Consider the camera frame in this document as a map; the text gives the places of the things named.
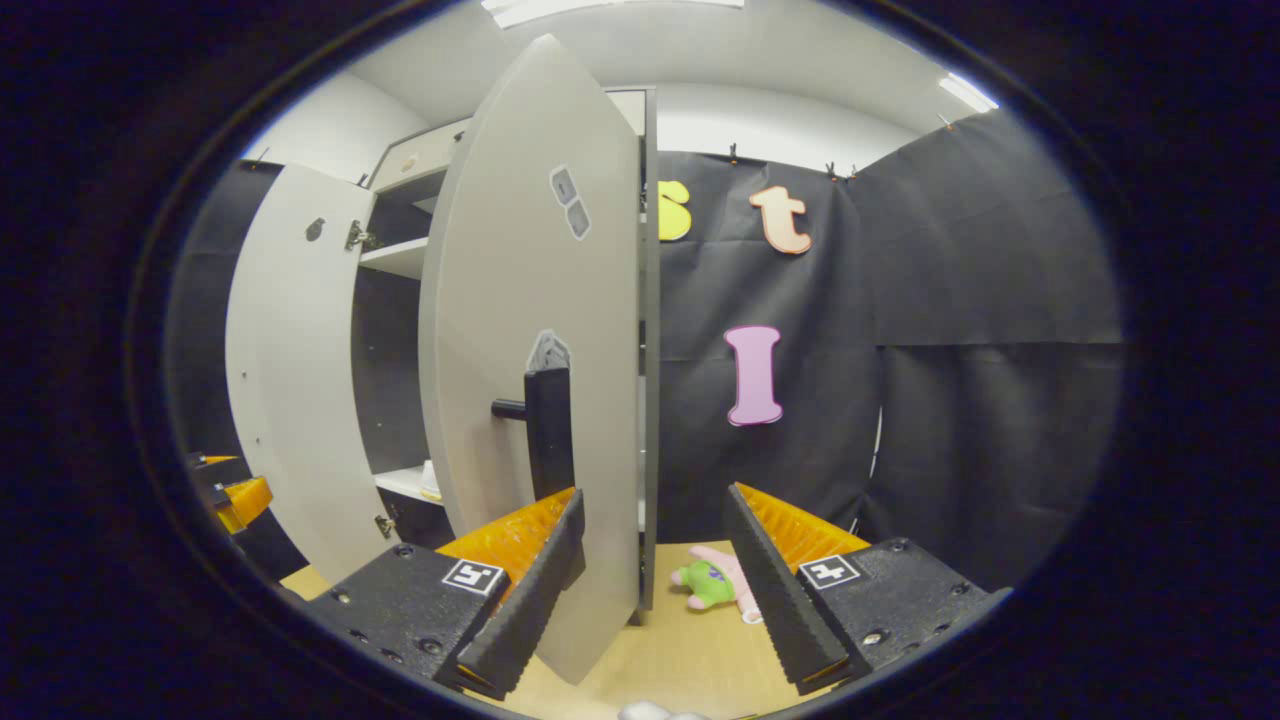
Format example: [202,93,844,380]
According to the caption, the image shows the black right door handle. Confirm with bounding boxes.
[490,367,588,591]

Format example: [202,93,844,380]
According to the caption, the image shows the black backdrop cloth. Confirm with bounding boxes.
[165,105,1126,591]

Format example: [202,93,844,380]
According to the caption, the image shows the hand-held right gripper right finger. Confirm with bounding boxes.
[725,482,1013,696]

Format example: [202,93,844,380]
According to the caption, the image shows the narrow ceiling light panel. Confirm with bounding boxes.
[938,72,1001,113]

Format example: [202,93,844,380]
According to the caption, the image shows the grey shoe cabinet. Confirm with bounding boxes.
[350,87,661,626]

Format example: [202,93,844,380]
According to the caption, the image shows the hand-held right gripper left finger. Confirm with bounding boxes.
[300,487,588,699]

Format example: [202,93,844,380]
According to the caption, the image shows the grey cabinet door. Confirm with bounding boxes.
[418,33,646,687]
[225,162,393,586]

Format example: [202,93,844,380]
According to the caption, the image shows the wide ceiling light panel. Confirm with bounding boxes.
[480,0,746,29]

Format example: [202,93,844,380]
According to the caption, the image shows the pink and green plush toy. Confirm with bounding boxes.
[670,544,763,625]

